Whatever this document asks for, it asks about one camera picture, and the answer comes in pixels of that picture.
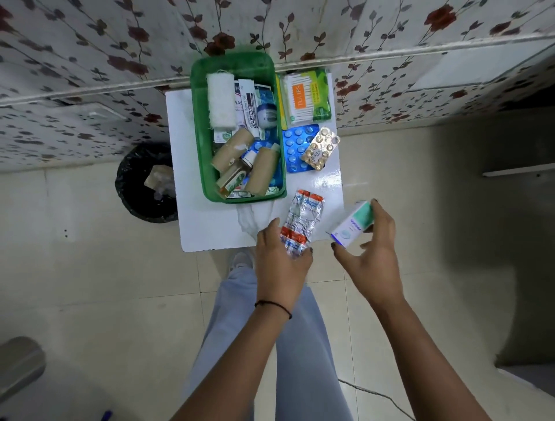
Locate light blue jeans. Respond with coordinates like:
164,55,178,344
181,265,355,421

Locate green cotton swab pack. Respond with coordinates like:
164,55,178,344
281,69,332,127

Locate white gauze roll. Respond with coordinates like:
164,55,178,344
206,71,238,130

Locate green plastic basket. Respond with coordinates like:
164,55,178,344
190,52,288,204

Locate white red ointment tube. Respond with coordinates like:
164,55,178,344
237,79,262,136

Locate thin cable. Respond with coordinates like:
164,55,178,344
338,378,416,421

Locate black wrist band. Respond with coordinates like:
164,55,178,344
254,300,293,320

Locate white shelf board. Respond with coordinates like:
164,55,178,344
482,164,555,178

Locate brown crepe bandage roll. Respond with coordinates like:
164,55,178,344
243,147,281,197
211,128,256,173

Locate brown bottle with white cap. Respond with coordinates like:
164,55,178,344
215,150,257,199

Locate small white teal box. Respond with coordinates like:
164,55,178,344
330,200,375,249

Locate white shoe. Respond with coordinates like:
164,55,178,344
228,251,255,279

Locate gold blister pack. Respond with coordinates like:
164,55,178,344
300,127,341,171

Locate small jar with blue lid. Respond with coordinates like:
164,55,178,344
256,104,275,129

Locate black trash bin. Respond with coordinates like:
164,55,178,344
114,143,179,224

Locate yellow flat packet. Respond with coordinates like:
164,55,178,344
275,74,288,131

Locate person's right hand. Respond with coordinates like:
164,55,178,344
331,199,406,311

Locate person's right forearm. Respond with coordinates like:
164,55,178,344
372,297,493,421

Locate person's left forearm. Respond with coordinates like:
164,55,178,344
170,299,300,421

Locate grey rounded object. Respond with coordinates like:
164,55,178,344
0,336,47,405

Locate crumpled brown paper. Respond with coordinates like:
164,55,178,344
143,164,175,192

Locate red silver blister strip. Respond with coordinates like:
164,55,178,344
279,188,325,259

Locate person's left hand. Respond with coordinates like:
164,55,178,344
255,218,314,311

